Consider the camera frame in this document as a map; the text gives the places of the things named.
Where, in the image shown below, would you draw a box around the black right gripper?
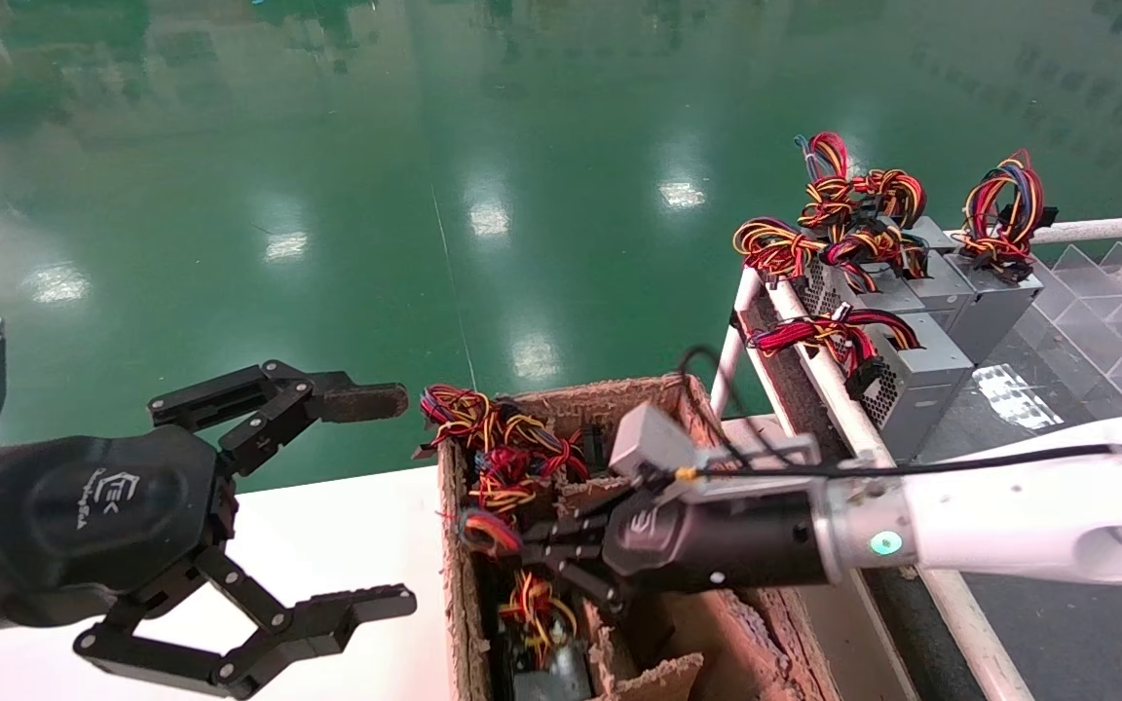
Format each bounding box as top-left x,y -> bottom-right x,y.
518,489 -> 831,613

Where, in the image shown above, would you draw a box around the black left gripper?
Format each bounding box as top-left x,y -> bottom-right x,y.
0,360 -> 419,701

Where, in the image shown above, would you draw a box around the worn brown cardboard divider box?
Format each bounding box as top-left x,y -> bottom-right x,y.
434,373 -> 844,701

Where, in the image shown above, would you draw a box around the clear acrylic divided tray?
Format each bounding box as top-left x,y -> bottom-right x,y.
912,239 -> 1122,701

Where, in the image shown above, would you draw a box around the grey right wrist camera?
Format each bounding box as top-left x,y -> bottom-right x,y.
610,403 -> 821,488

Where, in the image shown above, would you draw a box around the black power supply coloured wires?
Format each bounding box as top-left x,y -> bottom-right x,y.
415,383 -> 593,701

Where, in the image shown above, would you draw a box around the black camera cable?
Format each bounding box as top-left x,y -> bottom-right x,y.
676,346 -> 1122,480

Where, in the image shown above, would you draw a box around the grey power supply red wires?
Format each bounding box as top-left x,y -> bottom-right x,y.
746,307 -> 974,463

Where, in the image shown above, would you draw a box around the white pipe rack frame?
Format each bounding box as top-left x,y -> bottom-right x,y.
712,216 -> 1122,701

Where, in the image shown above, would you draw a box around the grey power supply coloured wires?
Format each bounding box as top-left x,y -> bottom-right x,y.
795,131 -> 956,293
732,216 -> 977,327
946,148 -> 1059,366

